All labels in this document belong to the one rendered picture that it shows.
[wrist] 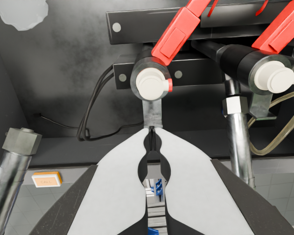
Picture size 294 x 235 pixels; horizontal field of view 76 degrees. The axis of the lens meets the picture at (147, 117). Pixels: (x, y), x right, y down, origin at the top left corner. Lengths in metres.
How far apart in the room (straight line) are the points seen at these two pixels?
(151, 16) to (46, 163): 0.36
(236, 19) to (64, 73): 0.34
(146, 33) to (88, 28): 0.19
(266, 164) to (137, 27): 0.36
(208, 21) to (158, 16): 0.06
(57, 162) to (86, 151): 0.06
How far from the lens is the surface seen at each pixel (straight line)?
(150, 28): 0.26
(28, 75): 0.50
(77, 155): 0.46
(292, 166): 0.49
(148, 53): 0.16
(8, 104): 0.51
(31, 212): 2.40
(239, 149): 0.19
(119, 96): 0.45
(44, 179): 0.45
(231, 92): 0.20
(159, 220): 0.85
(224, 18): 0.26
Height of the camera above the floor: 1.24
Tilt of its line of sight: 63 degrees down
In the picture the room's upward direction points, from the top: 180 degrees clockwise
